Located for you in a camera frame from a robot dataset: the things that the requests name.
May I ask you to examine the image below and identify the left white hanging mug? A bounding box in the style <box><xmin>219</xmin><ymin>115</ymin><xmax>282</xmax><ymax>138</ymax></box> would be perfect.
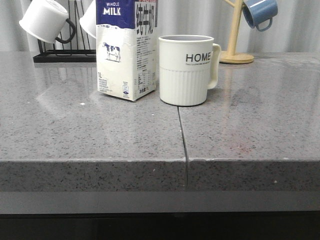
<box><xmin>19</xmin><ymin>0</ymin><xmax>77</xmax><ymax>44</ymax></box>

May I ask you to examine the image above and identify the white hanging mug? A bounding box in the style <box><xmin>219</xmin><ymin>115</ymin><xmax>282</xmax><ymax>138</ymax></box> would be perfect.
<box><xmin>19</xmin><ymin>0</ymin><xmax>77</xmax><ymax>44</ymax></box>
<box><xmin>79</xmin><ymin>0</ymin><xmax>96</xmax><ymax>39</ymax></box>

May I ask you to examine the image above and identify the wooden mug tree stand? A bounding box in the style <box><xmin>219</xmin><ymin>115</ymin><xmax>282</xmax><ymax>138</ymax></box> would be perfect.
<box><xmin>220</xmin><ymin>0</ymin><xmax>254</xmax><ymax>64</ymax></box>

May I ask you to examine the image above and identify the blue hanging mug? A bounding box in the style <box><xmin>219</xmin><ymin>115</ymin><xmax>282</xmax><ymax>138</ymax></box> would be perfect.
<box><xmin>242</xmin><ymin>0</ymin><xmax>278</xmax><ymax>32</ymax></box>

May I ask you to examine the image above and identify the black wire mug rack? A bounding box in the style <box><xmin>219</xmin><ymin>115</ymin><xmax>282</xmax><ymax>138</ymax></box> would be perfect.
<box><xmin>33</xmin><ymin>0</ymin><xmax>96</xmax><ymax>63</ymax></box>

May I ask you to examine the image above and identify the white blue milk carton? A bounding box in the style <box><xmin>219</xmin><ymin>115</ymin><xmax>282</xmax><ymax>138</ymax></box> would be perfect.
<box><xmin>96</xmin><ymin>0</ymin><xmax>159</xmax><ymax>102</ymax></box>

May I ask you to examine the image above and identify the right white hanging mug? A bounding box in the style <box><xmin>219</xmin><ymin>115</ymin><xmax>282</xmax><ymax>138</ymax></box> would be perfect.
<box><xmin>79</xmin><ymin>0</ymin><xmax>96</xmax><ymax>39</ymax></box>

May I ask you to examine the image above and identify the cream HOME cup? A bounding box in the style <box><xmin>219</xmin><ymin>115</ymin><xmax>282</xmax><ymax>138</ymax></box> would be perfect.
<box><xmin>158</xmin><ymin>35</ymin><xmax>221</xmax><ymax>106</ymax></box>

